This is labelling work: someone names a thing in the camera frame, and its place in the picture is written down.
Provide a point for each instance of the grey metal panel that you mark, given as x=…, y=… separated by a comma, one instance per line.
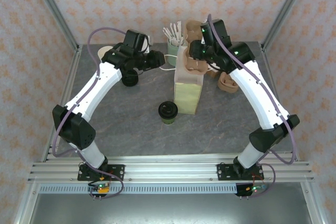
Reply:
x=168, y=208

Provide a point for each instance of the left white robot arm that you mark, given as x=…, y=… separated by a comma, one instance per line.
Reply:
x=99, y=90

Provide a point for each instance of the right green circuit board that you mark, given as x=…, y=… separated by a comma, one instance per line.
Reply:
x=253, y=189

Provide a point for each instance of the left aluminium frame post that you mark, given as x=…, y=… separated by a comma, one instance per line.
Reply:
x=53, y=6

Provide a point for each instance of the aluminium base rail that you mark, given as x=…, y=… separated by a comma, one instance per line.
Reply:
x=170, y=171

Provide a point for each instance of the left green circuit board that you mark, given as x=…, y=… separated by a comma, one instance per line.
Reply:
x=101, y=188

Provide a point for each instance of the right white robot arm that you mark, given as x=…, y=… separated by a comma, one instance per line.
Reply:
x=257, y=98

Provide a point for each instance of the black plastic cup lid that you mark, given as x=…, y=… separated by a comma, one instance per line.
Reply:
x=168, y=110

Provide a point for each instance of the aluminium frame post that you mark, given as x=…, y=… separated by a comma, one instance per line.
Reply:
x=287, y=6
x=53, y=6

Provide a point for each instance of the left aluminium table rail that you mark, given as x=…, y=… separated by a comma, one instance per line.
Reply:
x=66, y=90

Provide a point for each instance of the right black mount plate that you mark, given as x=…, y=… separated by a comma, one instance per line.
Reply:
x=225, y=171

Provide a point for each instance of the right aluminium frame post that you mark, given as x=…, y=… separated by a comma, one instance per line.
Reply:
x=287, y=6

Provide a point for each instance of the brown napkin stack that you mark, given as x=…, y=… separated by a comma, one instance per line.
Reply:
x=212, y=74

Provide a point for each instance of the black mount plate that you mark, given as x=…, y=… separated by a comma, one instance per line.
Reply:
x=116, y=171
x=225, y=171

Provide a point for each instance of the green circuit board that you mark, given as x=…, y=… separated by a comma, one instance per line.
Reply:
x=101, y=188
x=253, y=189

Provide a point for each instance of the white wrapped stirrer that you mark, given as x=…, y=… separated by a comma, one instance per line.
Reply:
x=172, y=31
x=167, y=33
x=178, y=31

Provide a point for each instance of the left black mount plate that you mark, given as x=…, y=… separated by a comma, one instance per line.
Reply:
x=116, y=171

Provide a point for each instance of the pale green holder cup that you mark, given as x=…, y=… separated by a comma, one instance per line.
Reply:
x=173, y=53

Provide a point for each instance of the stack of paper cups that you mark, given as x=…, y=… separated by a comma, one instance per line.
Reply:
x=103, y=51

